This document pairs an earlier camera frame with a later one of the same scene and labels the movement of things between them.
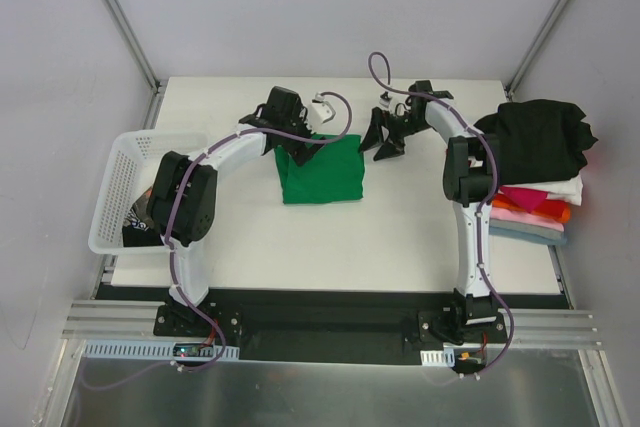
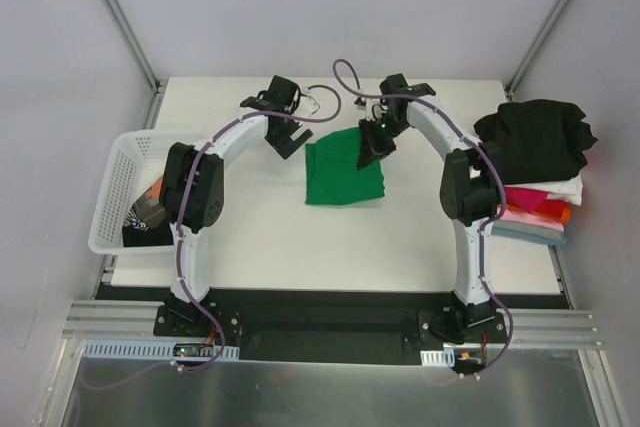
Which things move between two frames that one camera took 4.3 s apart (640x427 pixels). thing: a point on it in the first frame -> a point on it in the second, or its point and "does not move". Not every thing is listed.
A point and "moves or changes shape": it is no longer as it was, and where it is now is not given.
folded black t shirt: [538, 140] does not move
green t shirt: [334, 172] moves or changes shape
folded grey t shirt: [525, 228] does not move
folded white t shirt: [570, 190] does not move
